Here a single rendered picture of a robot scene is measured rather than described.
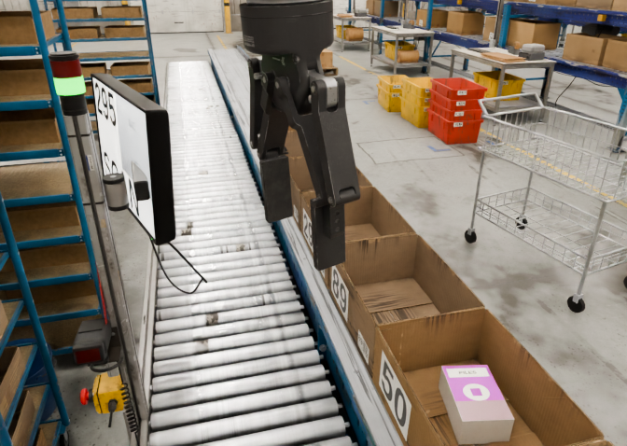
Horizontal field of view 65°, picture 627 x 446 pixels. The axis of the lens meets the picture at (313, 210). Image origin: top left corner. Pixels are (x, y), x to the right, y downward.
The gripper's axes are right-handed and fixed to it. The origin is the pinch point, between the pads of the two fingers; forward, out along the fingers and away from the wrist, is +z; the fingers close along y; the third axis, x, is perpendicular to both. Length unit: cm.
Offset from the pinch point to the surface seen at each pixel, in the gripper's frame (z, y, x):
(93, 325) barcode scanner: 47, -62, -23
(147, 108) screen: 2, -63, -2
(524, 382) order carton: 63, -11, 57
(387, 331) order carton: 56, -34, 37
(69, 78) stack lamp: -6, -63, -14
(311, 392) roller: 84, -51, 24
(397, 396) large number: 61, -21, 30
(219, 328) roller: 83, -88, 11
